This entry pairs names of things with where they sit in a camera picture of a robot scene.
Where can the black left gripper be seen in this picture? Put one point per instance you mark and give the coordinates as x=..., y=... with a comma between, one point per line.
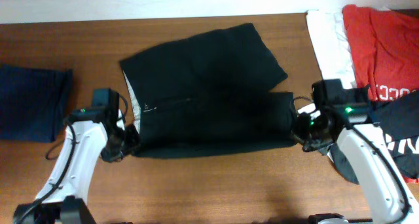
x=131, y=136

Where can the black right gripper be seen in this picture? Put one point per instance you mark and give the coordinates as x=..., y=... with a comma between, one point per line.
x=303, y=129

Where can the black shorts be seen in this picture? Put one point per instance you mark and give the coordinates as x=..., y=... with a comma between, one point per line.
x=210, y=94

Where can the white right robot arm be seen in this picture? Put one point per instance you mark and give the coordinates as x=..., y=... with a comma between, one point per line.
x=362, y=143

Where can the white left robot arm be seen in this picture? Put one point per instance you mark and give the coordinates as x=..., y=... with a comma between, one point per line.
x=91, y=134

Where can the black printed garment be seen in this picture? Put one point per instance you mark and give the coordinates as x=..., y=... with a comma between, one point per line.
x=399, y=121

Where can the folded navy blue garment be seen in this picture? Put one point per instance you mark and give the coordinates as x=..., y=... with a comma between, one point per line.
x=33, y=103

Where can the white garment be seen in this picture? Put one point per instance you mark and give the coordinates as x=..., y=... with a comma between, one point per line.
x=331, y=46

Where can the red shirt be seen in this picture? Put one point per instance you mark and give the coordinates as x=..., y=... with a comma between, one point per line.
x=384, y=49

